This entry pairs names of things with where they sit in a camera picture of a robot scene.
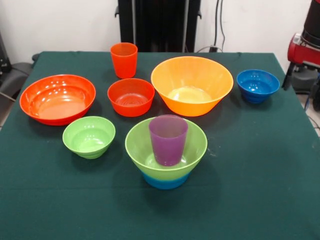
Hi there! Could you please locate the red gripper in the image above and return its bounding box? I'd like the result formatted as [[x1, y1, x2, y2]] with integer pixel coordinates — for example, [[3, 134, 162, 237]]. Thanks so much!
[[281, 32, 320, 91]]

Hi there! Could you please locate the dark blue plastic bowl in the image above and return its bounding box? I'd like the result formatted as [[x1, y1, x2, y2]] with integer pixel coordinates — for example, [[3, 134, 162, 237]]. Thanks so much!
[[236, 69, 281, 104]]

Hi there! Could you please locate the large orange plastic bowl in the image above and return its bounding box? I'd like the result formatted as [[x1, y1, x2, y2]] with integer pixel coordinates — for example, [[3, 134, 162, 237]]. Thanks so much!
[[150, 56, 235, 118]]

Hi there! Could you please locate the purple plastic cup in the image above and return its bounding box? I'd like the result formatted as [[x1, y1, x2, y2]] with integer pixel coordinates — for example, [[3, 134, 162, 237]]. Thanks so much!
[[148, 114, 189, 167]]

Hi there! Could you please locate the light blue plastic bowl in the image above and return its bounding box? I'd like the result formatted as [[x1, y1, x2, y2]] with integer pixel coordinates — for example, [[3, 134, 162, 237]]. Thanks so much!
[[142, 172, 190, 190]]

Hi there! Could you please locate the red plastic cup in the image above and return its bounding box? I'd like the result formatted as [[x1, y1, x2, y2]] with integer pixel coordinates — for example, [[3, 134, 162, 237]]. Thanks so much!
[[110, 42, 139, 79]]

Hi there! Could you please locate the large green plastic bowl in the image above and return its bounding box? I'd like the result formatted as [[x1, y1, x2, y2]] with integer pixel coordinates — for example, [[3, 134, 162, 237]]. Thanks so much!
[[124, 116, 208, 181]]

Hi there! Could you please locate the black chair base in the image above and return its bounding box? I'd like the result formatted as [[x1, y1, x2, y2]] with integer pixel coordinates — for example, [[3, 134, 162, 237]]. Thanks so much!
[[289, 57, 320, 95]]

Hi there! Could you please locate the small red plastic bowl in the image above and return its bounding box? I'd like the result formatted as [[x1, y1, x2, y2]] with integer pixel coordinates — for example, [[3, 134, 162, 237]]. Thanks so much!
[[107, 77, 156, 118]]

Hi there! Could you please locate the small green plastic bowl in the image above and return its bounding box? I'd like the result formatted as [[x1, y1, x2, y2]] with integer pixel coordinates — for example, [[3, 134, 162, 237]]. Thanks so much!
[[62, 115, 116, 160]]

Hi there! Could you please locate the large red plastic bowl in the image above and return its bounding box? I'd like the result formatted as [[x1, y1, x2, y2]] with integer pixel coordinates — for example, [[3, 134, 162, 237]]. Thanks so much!
[[19, 74, 97, 127]]

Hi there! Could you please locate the dark green table cloth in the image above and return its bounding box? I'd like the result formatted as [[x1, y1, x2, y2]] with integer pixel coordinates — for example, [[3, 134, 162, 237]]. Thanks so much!
[[0, 51, 320, 240]]

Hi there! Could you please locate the black equipment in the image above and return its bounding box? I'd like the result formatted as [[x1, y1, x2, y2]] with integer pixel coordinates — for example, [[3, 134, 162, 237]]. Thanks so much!
[[0, 31, 12, 75]]

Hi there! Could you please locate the blue cable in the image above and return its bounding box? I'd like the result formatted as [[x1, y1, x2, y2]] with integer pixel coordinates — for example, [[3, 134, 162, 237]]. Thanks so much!
[[303, 84, 320, 112]]

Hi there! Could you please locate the black wall cable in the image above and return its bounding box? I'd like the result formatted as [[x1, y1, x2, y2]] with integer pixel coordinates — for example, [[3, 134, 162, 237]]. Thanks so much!
[[215, 0, 226, 48]]

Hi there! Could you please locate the grey cable loop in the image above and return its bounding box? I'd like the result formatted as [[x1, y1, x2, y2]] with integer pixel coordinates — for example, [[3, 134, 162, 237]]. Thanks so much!
[[195, 44, 224, 53]]

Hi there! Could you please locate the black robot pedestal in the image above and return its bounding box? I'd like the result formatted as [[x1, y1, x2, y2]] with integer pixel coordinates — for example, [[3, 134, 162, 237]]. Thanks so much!
[[114, 0, 202, 53]]

